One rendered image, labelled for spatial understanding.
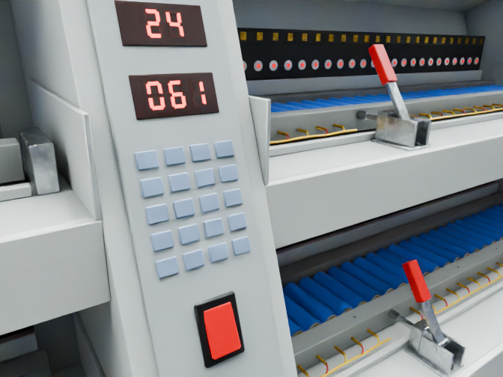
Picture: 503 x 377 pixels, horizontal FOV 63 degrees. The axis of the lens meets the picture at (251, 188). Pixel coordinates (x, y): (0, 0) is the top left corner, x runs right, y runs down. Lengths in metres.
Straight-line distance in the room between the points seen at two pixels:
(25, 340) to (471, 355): 0.37
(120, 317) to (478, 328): 0.35
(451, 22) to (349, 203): 0.57
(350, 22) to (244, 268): 0.46
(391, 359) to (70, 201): 0.29
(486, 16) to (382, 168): 0.56
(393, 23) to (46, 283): 0.60
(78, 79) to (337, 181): 0.17
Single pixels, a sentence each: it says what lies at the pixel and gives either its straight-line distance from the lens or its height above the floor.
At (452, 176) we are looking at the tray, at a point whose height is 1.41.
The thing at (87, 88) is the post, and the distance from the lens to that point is 0.21.
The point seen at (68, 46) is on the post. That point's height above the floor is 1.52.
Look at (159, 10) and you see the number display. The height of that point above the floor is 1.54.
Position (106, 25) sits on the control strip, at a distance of 0.22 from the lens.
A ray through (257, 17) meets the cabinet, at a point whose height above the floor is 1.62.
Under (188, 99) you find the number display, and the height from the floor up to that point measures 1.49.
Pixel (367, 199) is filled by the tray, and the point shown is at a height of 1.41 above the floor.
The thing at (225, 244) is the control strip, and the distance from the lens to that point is 0.22.
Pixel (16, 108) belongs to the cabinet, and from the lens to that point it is 0.41.
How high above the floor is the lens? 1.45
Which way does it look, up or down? 3 degrees down
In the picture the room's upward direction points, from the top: 10 degrees counter-clockwise
